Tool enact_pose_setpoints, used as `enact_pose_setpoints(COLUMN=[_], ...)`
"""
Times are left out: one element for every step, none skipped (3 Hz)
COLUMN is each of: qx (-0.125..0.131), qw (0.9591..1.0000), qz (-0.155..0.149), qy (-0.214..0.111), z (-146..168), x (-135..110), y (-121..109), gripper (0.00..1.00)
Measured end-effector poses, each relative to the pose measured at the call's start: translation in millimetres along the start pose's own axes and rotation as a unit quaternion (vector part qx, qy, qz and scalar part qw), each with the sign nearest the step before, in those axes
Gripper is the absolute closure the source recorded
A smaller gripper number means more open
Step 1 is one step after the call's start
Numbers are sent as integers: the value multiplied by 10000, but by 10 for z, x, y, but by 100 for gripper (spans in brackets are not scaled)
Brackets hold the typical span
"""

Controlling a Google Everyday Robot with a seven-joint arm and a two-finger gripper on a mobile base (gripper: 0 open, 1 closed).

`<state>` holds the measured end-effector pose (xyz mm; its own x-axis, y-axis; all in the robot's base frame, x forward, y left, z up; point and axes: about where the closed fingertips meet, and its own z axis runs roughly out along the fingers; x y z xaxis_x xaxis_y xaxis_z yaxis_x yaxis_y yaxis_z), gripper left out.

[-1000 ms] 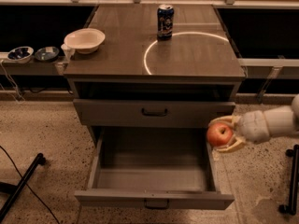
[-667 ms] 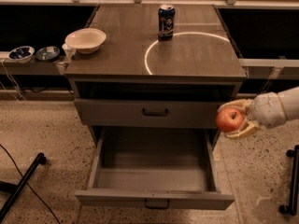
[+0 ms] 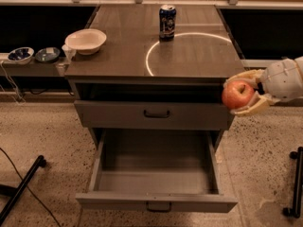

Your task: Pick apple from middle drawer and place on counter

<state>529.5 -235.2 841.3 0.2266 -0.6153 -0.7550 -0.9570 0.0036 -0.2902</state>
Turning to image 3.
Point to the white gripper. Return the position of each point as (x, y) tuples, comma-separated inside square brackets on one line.
[(280, 79)]

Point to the red apple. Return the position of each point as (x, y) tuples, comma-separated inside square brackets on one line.
[(237, 94)]

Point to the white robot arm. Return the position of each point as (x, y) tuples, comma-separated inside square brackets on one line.
[(253, 91)]

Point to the grey drawer cabinet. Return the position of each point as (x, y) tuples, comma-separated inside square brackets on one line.
[(135, 66)]

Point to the white bowl on counter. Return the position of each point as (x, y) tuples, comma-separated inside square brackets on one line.
[(86, 41)]

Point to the blue soda can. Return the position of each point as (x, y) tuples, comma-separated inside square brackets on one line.
[(167, 17)]

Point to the black stand leg right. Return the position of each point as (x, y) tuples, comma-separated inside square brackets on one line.
[(295, 210)]

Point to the black stand leg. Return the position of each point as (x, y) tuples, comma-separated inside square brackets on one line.
[(295, 210), (14, 193)]

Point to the small clear plastic cup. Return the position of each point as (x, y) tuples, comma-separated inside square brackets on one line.
[(68, 52)]

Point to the dark blue-grey bowl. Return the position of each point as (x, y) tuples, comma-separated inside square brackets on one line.
[(47, 55)]

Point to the blue patterned bowl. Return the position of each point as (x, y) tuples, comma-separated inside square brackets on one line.
[(22, 55)]

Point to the grey side shelf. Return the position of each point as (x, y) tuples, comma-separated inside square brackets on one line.
[(32, 69)]

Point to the black stand leg left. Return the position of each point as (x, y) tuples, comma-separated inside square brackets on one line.
[(14, 193)]

